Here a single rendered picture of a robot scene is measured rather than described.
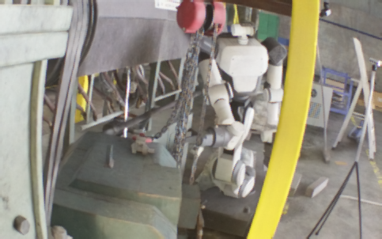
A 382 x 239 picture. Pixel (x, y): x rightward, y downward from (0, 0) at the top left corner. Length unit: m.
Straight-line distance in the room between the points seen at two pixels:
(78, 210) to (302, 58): 0.84
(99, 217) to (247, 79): 1.45
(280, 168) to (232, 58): 0.91
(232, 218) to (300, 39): 1.56
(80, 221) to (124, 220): 0.13
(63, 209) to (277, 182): 0.76
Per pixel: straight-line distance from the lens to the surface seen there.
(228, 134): 1.86
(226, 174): 2.51
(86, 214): 1.03
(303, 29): 1.35
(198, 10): 1.57
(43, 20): 0.66
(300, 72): 1.35
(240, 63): 2.21
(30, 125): 0.73
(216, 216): 2.68
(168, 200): 1.11
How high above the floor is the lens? 1.33
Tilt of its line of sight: 13 degrees down
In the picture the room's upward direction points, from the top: 9 degrees clockwise
